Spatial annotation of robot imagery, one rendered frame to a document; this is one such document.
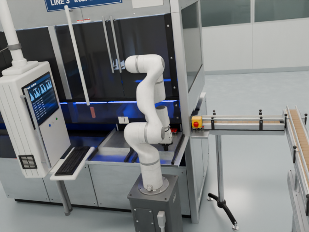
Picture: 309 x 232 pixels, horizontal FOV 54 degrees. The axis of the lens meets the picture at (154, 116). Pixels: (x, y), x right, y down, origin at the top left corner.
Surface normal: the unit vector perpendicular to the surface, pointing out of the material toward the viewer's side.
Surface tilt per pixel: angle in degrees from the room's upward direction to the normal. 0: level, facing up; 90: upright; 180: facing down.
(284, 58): 90
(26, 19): 90
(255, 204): 0
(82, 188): 90
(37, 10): 90
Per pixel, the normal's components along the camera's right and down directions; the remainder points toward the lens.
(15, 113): -0.14, 0.40
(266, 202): -0.12, -0.91
